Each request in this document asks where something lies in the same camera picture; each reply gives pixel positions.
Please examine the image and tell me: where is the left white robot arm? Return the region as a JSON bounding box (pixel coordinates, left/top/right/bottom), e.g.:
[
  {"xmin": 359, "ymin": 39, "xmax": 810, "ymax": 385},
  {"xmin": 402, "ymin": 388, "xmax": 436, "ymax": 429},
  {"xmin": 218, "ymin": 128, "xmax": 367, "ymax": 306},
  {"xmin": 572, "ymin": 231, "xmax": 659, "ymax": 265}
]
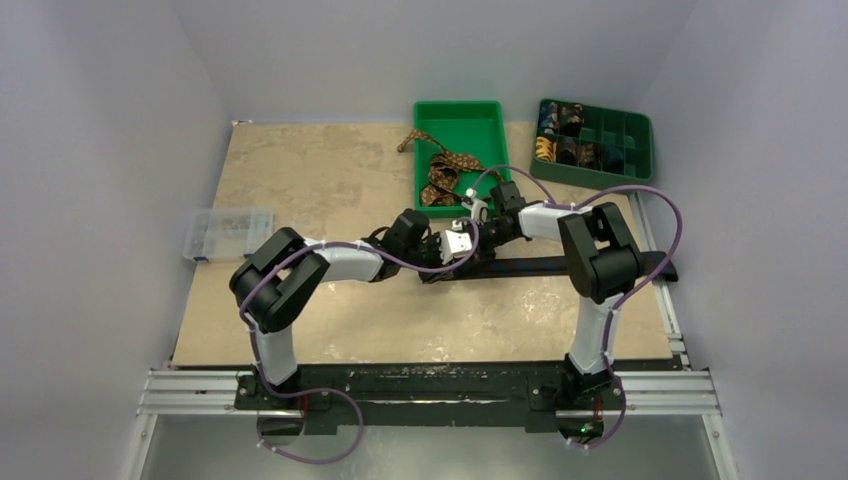
[{"xmin": 229, "ymin": 209, "xmax": 463, "ymax": 409}]

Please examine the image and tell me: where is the navy rolled tie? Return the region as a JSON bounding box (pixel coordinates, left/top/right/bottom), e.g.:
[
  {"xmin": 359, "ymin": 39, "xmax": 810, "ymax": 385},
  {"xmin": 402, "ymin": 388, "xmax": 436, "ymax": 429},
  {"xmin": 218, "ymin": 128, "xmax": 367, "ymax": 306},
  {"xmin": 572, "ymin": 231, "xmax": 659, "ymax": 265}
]
[{"xmin": 601, "ymin": 145, "xmax": 625, "ymax": 175}]

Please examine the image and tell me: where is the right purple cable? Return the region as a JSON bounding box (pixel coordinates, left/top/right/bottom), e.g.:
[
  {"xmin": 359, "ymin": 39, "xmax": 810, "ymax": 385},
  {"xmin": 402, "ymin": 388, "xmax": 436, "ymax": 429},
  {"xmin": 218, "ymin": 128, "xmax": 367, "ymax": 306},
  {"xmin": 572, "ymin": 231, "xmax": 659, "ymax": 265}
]
[{"xmin": 471, "ymin": 165, "xmax": 684, "ymax": 452}]

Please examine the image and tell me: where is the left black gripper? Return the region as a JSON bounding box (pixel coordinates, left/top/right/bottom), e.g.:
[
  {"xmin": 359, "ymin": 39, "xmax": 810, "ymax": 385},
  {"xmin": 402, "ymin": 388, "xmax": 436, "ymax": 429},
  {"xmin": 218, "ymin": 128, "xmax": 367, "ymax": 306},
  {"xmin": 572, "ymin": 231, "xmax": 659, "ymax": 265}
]
[{"xmin": 401, "ymin": 233, "xmax": 456, "ymax": 285}]

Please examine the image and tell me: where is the bright green plastic tray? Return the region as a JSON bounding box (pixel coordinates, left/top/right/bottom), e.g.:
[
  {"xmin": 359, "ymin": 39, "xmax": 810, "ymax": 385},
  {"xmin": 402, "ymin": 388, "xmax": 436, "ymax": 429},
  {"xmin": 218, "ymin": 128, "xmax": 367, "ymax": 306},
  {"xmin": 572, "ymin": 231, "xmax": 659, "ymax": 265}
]
[{"xmin": 410, "ymin": 101, "xmax": 509, "ymax": 219}]

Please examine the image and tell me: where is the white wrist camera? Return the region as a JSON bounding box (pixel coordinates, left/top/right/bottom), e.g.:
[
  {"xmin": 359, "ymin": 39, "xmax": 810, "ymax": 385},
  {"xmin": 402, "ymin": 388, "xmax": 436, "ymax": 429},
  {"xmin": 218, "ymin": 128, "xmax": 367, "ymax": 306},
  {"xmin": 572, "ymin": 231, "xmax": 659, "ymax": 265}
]
[
  {"xmin": 461, "ymin": 188, "xmax": 490, "ymax": 224},
  {"xmin": 439, "ymin": 230, "xmax": 477, "ymax": 265}
]

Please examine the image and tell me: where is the purple cable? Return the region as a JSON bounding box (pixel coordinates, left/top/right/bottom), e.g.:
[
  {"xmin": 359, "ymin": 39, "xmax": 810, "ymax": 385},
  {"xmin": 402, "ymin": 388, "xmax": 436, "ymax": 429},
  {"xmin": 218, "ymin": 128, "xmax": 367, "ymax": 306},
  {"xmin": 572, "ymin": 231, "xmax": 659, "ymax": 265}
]
[
  {"xmin": 238, "ymin": 218, "xmax": 481, "ymax": 465},
  {"xmin": 471, "ymin": 165, "xmax": 684, "ymax": 452}
]

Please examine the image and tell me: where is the brown patterned tie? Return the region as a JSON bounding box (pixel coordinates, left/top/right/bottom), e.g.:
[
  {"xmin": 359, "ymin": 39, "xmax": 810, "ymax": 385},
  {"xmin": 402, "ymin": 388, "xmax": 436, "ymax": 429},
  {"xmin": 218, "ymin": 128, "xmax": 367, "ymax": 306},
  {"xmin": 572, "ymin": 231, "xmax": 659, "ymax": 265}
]
[{"xmin": 397, "ymin": 129, "xmax": 486, "ymax": 208}]

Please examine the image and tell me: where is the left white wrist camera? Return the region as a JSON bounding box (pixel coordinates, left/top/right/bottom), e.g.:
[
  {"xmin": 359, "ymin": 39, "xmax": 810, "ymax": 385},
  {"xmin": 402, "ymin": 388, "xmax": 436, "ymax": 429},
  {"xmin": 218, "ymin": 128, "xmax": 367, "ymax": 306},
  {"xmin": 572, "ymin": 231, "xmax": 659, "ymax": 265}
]
[{"xmin": 439, "ymin": 230, "xmax": 477, "ymax": 265}]

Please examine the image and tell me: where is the blue patterned rolled tie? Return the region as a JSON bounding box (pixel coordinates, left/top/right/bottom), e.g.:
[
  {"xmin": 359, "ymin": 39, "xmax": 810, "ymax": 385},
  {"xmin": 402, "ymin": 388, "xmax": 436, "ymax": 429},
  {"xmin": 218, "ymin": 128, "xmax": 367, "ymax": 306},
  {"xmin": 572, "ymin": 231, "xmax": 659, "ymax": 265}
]
[{"xmin": 538, "ymin": 101, "xmax": 560, "ymax": 135}]

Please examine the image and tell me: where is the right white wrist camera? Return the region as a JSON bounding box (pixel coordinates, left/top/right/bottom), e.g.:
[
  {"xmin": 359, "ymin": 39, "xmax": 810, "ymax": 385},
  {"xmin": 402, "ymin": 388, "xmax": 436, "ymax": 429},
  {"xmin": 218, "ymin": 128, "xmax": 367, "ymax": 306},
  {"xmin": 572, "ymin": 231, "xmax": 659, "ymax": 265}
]
[{"xmin": 461, "ymin": 188, "xmax": 490, "ymax": 224}]

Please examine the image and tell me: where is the orange striped rolled tie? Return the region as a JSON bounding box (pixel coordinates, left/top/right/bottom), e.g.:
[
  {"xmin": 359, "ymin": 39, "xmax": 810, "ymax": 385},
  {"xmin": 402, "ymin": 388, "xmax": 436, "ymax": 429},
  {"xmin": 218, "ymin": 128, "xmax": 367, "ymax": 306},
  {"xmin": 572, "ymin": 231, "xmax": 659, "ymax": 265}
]
[{"xmin": 535, "ymin": 136, "xmax": 557, "ymax": 163}]

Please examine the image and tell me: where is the clear plastic parts box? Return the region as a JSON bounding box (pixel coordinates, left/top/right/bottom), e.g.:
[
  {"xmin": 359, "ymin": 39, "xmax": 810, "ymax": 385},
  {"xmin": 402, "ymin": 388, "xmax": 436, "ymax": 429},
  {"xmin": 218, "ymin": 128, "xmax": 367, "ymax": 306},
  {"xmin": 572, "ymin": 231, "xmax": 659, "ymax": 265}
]
[{"xmin": 182, "ymin": 206, "xmax": 274, "ymax": 262}]

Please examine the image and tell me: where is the dark green compartment organizer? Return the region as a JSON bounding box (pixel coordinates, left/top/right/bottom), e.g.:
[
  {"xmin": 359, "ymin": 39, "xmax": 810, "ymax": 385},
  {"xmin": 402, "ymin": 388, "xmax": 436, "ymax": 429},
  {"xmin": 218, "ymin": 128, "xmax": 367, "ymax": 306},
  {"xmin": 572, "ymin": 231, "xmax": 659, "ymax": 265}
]
[{"xmin": 530, "ymin": 98, "xmax": 654, "ymax": 190}]

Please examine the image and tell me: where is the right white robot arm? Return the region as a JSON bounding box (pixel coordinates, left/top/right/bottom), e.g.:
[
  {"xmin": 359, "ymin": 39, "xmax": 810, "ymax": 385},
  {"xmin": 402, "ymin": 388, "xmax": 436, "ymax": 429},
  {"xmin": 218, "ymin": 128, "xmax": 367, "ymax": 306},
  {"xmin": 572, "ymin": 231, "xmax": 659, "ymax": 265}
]
[{"xmin": 480, "ymin": 181, "xmax": 644, "ymax": 407}]

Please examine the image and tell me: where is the dark navy striped tie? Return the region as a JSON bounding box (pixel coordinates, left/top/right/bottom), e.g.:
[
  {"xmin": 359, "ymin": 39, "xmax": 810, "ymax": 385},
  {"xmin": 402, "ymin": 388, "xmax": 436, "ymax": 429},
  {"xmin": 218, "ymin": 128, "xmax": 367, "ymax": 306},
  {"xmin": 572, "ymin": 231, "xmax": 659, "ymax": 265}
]
[{"xmin": 418, "ymin": 251, "xmax": 679, "ymax": 284}]

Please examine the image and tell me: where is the black mounting base rail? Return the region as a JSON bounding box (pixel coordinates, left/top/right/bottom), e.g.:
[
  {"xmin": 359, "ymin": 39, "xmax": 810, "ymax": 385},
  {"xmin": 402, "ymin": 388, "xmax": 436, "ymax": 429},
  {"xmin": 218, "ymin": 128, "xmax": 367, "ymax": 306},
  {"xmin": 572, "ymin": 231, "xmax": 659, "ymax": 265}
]
[{"xmin": 234, "ymin": 360, "xmax": 624, "ymax": 440}]

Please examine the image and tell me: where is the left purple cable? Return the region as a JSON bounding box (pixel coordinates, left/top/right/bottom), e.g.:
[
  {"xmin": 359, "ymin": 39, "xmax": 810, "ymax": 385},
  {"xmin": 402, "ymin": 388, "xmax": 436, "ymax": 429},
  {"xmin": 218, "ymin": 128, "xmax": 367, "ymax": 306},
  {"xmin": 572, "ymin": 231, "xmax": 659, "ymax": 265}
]
[{"xmin": 238, "ymin": 218, "xmax": 481, "ymax": 465}]

